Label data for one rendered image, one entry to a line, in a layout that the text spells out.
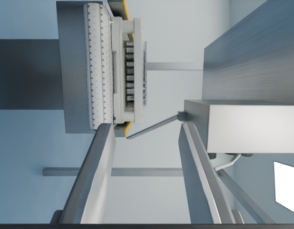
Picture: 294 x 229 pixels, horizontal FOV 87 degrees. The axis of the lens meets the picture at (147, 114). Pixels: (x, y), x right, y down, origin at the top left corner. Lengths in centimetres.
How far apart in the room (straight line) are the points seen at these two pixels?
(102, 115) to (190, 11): 426
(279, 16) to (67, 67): 52
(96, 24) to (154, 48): 356
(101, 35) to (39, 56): 24
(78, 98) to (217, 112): 30
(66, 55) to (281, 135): 49
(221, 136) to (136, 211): 370
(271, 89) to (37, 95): 65
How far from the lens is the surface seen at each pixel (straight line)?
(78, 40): 40
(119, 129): 36
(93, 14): 38
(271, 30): 57
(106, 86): 35
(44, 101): 55
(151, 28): 415
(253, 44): 62
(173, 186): 380
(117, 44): 40
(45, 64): 54
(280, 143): 44
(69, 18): 42
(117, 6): 39
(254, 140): 40
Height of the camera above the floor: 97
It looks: level
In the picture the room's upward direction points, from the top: 90 degrees clockwise
